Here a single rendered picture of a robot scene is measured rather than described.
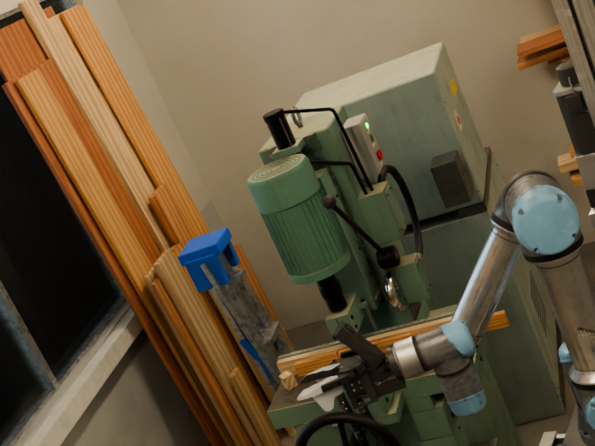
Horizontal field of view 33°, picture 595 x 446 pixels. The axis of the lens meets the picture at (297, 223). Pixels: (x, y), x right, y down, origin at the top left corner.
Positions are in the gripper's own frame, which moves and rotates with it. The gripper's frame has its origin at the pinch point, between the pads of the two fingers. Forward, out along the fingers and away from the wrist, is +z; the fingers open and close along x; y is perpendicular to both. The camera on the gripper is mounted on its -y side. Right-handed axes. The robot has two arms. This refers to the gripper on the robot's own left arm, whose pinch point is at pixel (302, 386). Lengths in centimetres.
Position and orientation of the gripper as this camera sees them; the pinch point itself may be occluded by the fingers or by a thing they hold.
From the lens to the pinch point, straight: 203.8
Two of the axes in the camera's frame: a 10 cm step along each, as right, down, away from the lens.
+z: -9.2, 3.6, 1.6
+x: 0.8, -2.1, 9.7
